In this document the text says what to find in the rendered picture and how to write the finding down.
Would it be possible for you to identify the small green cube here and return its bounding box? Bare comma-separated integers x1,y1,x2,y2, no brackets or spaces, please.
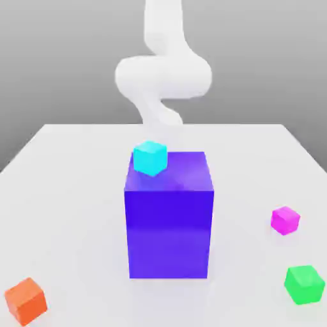
284,264,326,306

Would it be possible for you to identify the small magenta cube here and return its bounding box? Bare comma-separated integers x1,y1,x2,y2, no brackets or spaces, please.
270,206,301,236

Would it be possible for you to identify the small orange cube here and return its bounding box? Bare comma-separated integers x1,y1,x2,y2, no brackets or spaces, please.
4,277,49,327

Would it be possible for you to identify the large purple box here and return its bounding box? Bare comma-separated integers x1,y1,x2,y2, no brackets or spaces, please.
123,151,215,280

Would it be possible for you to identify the small cyan cube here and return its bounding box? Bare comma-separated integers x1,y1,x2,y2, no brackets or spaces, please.
132,140,169,178

